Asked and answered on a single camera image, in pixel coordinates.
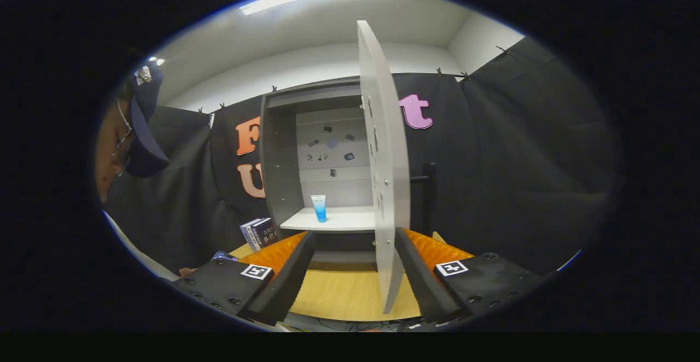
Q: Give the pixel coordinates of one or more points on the person's white clothing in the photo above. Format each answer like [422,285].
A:
[156,270]

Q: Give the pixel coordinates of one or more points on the black backdrop cloth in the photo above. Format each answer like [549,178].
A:
[519,176]

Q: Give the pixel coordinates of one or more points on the blue squeeze tube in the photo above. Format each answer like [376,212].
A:
[319,211]

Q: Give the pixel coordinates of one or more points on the grey cabinet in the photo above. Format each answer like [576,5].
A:
[279,159]

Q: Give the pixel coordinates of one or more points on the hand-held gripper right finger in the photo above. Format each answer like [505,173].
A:
[424,280]

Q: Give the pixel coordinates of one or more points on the white cabinet shelf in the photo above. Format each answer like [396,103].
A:
[344,220]

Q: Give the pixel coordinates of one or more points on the dark blue cap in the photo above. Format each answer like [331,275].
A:
[145,132]

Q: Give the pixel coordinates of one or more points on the white cabinet door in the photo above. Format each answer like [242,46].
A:
[391,159]

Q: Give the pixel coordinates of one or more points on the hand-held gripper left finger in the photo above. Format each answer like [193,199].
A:
[284,274]

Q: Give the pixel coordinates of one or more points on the person's head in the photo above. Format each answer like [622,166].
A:
[109,154]

